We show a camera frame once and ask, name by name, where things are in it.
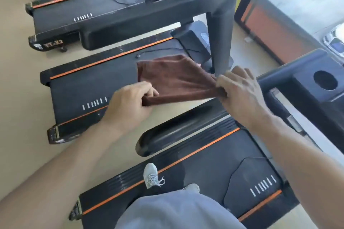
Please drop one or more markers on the person's left hand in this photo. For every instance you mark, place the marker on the person's left hand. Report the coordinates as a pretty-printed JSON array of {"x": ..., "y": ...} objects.
[{"x": 126, "y": 108}]

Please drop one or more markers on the person's right hand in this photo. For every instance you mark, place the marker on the person's right hand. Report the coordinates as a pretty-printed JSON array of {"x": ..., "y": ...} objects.
[{"x": 244, "y": 97}]

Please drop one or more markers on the black treadmill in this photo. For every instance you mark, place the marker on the black treadmill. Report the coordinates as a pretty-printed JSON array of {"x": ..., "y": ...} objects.
[
  {"x": 201, "y": 161},
  {"x": 67, "y": 6},
  {"x": 94, "y": 89}
]

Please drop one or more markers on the brown microfibre cloth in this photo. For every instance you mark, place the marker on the brown microfibre cloth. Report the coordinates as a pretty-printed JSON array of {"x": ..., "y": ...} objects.
[{"x": 174, "y": 81}]

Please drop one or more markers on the person's right forearm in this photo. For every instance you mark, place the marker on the person's right forearm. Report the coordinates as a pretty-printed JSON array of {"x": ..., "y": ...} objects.
[{"x": 309, "y": 172}]

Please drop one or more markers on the person's left forearm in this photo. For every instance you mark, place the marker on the person's left forearm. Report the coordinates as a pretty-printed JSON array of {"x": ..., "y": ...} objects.
[{"x": 53, "y": 177}]

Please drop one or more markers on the person's left grey shoe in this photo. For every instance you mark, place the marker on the person's left grey shoe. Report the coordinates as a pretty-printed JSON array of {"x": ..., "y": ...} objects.
[{"x": 150, "y": 173}]

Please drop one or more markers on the person's grey shoe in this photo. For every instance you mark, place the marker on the person's grey shoe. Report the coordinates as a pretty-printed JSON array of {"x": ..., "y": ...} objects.
[
  {"x": 192, "y": 188},
  {"x": 150, "y": 173}
]

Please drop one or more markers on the person's right grey shoe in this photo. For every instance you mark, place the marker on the person's right grey shoe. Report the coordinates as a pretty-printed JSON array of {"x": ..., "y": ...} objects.
[{"x": 192, "y": 188}]

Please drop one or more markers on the person's grey shirt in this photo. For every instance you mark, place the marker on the person's grey shirt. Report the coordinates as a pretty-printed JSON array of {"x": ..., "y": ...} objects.
[{"x": 174, "y": 210}]

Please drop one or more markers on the orange patterned parapet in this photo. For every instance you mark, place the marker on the orange patterned parapet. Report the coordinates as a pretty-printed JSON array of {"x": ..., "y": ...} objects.
[{"x": 274, "y": 33}]

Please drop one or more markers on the white car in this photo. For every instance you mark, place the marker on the white car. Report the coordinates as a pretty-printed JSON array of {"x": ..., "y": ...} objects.
[{"x": 336, "y": 43}]

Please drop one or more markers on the grey metal floor bracket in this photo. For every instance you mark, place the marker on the grey metal floor bracket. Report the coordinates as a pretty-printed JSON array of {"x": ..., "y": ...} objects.
[{"x": 246, "y": 39}]

